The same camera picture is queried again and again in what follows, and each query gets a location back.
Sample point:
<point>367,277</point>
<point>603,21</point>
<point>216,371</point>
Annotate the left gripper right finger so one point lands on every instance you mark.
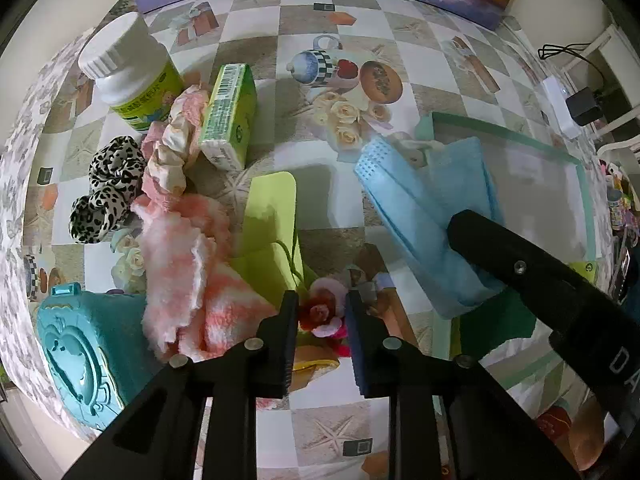
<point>446,418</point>

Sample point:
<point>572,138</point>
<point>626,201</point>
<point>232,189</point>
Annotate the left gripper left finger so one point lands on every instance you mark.
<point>158,433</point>

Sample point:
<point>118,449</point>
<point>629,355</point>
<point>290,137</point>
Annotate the green tissue pack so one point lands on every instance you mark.
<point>586,269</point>
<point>229,118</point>

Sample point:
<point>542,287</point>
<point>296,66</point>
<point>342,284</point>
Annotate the yellow green sponge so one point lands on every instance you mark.
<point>501,318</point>

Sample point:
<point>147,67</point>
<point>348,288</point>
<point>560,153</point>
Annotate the pink white fuzzy cloth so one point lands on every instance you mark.
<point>196,304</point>

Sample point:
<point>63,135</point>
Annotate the lime green cloth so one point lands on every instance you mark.
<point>270,259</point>

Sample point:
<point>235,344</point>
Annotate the blue face mask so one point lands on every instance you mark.
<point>416,205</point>

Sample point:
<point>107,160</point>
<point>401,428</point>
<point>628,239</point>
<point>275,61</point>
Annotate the leopard print scrunchie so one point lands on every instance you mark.
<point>115,179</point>

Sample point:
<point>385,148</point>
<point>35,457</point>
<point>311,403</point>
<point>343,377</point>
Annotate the pink white scrunchie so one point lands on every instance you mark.
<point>171,147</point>

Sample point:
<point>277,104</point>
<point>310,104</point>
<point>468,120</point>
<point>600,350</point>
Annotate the person right hand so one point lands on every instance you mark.
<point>587,435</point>

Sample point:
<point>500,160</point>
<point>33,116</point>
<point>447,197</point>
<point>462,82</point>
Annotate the teal plastic toy case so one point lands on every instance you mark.
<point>96,350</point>

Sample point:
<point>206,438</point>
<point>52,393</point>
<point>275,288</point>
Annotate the teal shallow tray box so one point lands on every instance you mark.
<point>556,202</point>

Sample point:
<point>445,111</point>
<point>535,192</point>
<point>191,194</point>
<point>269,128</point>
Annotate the black power adapter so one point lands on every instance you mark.
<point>583,107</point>

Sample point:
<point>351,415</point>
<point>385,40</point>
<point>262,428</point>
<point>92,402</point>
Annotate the white power strip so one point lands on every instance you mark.
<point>557,95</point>

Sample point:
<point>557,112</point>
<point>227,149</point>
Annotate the patterned tablecloth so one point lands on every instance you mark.
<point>445,63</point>

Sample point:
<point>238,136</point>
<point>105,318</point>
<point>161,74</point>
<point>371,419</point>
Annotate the green tissue pack upright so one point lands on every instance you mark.
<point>229,118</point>

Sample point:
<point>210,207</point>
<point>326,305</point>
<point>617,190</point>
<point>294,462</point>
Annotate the white pill bottle green label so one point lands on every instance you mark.
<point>133,72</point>

